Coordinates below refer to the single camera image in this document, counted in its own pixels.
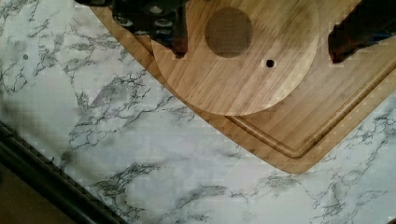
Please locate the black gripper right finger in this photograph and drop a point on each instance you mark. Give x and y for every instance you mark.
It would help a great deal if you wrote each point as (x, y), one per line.
(370, 22)

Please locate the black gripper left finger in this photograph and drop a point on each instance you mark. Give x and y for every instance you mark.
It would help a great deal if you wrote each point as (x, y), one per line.
(164, 21)

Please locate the round wooden lid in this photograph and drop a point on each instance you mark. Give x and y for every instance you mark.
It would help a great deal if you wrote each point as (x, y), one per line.
(243, 56)

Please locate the bamboo cutting board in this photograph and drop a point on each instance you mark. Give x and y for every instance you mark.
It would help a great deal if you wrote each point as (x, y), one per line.
(330, 101)

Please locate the black counter edge strip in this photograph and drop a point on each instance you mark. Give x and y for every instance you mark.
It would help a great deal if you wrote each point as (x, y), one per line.
(51, 182)

